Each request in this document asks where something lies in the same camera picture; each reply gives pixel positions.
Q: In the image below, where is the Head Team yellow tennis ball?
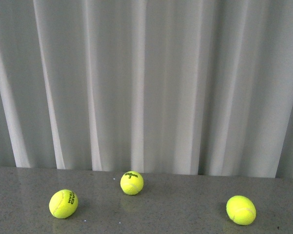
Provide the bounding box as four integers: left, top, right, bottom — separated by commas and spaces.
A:
49, 189, 79, 219

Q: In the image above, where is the Wilson yellow tennis ball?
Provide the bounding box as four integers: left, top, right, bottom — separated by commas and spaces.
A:
120, 171, 144, 195

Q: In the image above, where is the plain yellow tennis ball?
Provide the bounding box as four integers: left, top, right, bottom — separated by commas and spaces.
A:
226, 195, 256, 226

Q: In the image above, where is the white pleated curtain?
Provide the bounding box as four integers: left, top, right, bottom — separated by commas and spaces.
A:
0, 0, 293, 178

